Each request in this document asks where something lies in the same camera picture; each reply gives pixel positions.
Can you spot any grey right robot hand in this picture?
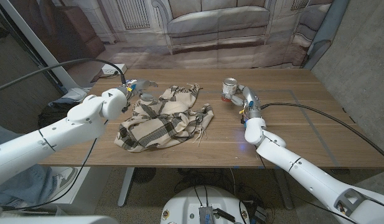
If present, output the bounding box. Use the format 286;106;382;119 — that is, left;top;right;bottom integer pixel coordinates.
222;83;263;121

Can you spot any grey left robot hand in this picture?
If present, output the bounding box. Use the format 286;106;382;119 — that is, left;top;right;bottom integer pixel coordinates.
124;78;159;102

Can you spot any red white soup can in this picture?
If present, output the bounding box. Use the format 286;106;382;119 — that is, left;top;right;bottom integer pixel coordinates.
222;77;238;103

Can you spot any cream plaid fringed scarf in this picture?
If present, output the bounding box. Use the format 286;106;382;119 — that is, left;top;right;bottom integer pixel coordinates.
113;83;215;153

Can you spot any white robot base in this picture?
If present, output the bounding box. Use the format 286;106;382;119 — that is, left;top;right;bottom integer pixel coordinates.
160;185;251;224

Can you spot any white power strip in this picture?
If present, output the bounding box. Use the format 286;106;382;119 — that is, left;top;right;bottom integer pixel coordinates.
101;63;128;76

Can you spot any printed living room backdrop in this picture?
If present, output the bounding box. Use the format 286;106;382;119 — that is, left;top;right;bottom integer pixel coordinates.
7;0;335;90

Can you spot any black round floor fan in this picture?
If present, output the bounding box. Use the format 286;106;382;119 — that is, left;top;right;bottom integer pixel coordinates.
132;167;157;184

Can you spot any black bag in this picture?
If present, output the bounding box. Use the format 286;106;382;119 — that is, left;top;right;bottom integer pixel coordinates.
38;101;80;129

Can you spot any grey table leg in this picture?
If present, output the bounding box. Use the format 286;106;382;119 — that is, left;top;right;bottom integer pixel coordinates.
274;167;294;211

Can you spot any white table leg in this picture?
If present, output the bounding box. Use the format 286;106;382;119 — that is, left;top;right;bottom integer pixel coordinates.
117;167;135;208

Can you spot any grey blue rolled sheet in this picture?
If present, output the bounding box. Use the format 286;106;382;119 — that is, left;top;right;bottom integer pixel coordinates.
303;0;350;70

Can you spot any white leaning board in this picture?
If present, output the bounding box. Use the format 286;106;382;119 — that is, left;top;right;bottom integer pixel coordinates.
0;0;93;91

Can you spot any grey floor box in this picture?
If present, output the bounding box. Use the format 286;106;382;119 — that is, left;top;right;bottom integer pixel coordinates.
255;205;268;222

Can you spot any black connector block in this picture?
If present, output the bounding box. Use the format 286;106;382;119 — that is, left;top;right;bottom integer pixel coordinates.
215;208;236;223

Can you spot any white grey sneaker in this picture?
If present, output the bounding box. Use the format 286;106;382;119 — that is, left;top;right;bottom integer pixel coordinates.
45;167;78;200

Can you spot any grey finned electronics box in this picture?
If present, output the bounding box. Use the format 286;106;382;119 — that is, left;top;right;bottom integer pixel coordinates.
199;205;215;224

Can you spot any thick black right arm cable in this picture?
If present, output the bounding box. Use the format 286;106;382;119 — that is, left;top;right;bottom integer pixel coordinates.
260;102;384;162

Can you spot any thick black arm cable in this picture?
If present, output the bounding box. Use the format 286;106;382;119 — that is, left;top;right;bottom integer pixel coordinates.
260;102;384;162
0;58;127;94

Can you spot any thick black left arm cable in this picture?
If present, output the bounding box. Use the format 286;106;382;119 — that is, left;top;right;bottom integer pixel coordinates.
0;58;127;94

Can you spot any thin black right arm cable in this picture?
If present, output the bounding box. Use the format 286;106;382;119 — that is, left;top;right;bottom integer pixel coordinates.
258;154;359;224

